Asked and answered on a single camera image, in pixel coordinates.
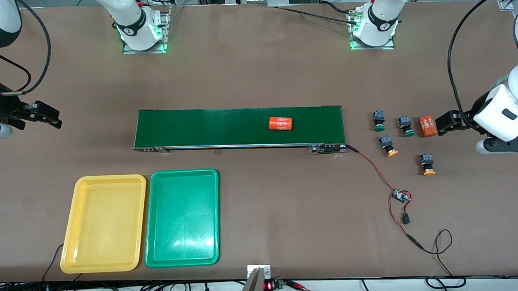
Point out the red digit display module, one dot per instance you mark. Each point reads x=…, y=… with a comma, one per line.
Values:
x=269, y=286

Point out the green push button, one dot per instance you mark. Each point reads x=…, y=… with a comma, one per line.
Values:
x=404, y=123
x=378, y=117

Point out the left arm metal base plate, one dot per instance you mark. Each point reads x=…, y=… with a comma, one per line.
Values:
x=357, y=47

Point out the yellow push button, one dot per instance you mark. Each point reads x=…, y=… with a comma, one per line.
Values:
x=427, y=161
x=387, y=142

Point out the orange 4680 cylinder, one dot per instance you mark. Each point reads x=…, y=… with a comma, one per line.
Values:
x=427, y=126
x=280, y=123

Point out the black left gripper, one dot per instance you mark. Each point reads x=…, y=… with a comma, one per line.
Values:
x=468, y=117

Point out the grey metal camera mount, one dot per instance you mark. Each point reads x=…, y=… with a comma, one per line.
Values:
x=252, y=290

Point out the green plastic tray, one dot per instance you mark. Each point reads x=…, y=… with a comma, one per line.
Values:
x=182, y=217

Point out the green conveyor belt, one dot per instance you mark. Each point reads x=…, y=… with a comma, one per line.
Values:
x=198, y=128

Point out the yellow plastic tray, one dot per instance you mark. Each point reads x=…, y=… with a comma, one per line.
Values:
x=102, y=224

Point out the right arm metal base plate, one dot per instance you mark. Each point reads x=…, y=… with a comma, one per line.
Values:
x=166, y=32

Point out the aluminium profile bracket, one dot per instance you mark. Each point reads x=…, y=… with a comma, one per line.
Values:
x=506, y=4

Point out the small black controller board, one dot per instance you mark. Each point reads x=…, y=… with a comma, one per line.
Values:
x=401, y=196

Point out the black inline rocker switch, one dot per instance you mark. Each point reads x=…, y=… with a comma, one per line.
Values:
x=405, y=219

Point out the red black power lead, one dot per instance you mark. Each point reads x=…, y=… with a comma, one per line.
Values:
x=413, y=240

